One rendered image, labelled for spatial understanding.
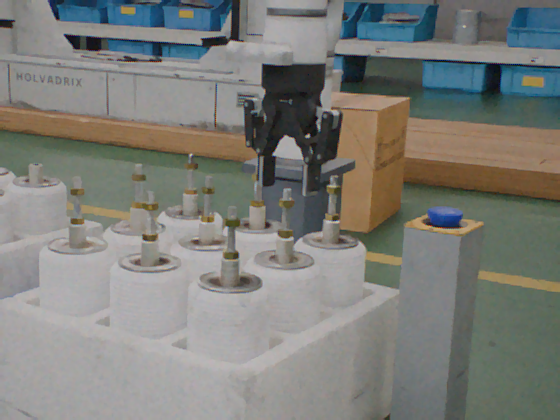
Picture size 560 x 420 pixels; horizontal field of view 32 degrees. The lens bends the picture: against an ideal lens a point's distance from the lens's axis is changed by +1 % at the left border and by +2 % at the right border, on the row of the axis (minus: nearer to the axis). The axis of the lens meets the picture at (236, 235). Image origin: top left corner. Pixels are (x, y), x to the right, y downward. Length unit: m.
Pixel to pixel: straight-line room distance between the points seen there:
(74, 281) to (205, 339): 0.21
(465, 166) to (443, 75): 2.84
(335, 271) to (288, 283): 0.12
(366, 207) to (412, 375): 1.18
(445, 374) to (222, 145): 2.15
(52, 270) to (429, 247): 0.46
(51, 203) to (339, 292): 0.54
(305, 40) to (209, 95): 2.22
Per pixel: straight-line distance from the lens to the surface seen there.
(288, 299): 1.14
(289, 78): 1.10
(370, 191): 2.31
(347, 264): 1.24
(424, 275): 1.14
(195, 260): 1.20
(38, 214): 1.57
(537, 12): 6.12
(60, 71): 3.65
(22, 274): 1.51
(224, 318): 1.04
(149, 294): 1.11
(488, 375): 1.56
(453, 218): 1.13
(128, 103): 3.49
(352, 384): 1.24
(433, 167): 2.95
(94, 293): 1.20
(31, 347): 1.21
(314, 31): 1.10
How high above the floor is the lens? 0.58
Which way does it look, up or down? 15 degrees down
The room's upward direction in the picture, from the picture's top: 2 degrees clockwise
